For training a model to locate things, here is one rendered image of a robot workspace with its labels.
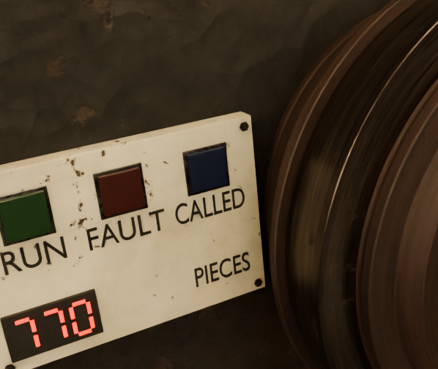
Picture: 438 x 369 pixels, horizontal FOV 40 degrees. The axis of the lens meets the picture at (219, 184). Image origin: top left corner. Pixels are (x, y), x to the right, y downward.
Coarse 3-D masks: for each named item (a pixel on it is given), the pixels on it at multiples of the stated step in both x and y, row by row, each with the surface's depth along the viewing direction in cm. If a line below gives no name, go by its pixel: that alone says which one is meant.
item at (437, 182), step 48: (432, 96) 44; (432, 144) 44; (384, 192) 44; (432, 192) 44; (384, 240) 45; (432, 240) 44; (384, 288) 46; (432, 288) 46; (384, 336) 48; (432, 336) 48
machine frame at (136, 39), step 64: (0, 0) 44; (64, 0) 46; (128, 0) 49; (192, 0) 51; (256, 0) 53; (320, 0) 56; (384, 0) 59; (0, 64) 46; (64, 64) 48; (128, 64) 50; (192, 64) 53; (256, 64) 55; (0, 128) 47; (64, 128) 49; (128, 128) 52; (256, 128) 57; (192, 320) 60; (256, 320) 64
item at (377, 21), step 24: (408, 0) 50; (360, 24) 58; (384, 24) 49; (336, 48) 58; (360, 48) 49; (312, 72) 57; (336, 72) 49; (312, 96) 49; (288, 120) 57; (312, 120) 49; (288, 144) 56; (288, 168) 49; (264, 192) 59; (288, 192) 50; (264, 216) 60; (288, 216) 51; (264, 240) 61; (288, 312) 54; (288, 336) 55; (312, 360) 57
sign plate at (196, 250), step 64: (192, 128) 52; (0, 192) 46; (64, 192) 49; (256, 192) 57; (0, 256) 48; (64, 256) 50; (128, 256) 53; (192, 256) 56; (256, 256) 59; (0, 320) 49; (64, 320) 52; (128, 320) 55
